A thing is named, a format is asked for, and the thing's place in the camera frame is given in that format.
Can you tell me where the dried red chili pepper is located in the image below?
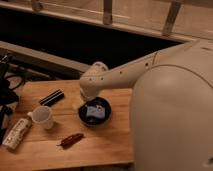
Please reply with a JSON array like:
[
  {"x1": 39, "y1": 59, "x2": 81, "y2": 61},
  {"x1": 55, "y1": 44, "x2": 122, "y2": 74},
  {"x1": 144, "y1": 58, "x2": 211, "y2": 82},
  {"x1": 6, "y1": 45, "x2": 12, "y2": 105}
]
[{"x1": 59, "y1": 133, "x2": 84, "y2": 148}]

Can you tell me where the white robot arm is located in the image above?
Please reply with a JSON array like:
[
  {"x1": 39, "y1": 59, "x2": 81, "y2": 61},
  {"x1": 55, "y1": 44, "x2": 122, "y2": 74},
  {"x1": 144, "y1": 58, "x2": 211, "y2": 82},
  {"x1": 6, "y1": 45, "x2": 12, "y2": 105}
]
[{"x1": 80, "y1": 40, "x2": 213, "y2": 171}]

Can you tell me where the black bowl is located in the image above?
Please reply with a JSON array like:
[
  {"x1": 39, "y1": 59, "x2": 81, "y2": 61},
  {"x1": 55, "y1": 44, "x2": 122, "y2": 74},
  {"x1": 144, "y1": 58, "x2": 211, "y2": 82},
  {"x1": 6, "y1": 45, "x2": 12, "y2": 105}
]
[{"x1": 78, "y1": 97, "x2": 111, "y2": 126}]

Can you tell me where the blue sponge piece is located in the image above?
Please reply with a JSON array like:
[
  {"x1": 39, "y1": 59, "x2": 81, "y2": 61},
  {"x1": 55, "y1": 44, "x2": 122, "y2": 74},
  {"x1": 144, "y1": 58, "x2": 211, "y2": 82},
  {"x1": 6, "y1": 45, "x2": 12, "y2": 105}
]
[{"x1": 86, "y1": 105, "x2": 105, "y2": 119}]

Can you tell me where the black rectangular box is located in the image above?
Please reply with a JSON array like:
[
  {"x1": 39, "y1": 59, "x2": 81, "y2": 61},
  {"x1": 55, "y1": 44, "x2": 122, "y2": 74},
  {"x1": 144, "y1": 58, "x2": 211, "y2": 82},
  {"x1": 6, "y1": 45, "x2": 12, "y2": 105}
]
[{"x1": 39, "y1": 89, "x2": 64, "y2": 107}]

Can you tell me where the black camera tripod stand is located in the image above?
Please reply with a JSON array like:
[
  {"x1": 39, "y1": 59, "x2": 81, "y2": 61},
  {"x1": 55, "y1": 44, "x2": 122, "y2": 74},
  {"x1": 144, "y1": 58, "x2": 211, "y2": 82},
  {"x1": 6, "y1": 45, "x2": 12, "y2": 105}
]
[{"x1": 0, "y1": 55, "x2": 19, "y2": 145}]

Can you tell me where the black cable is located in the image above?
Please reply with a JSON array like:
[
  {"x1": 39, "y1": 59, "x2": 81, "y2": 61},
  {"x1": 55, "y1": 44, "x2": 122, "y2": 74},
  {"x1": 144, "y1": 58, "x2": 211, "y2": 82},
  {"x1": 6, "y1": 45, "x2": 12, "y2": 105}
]
[{"x1": 3, "y1": 73, "x2": 26, "y2": 92}]

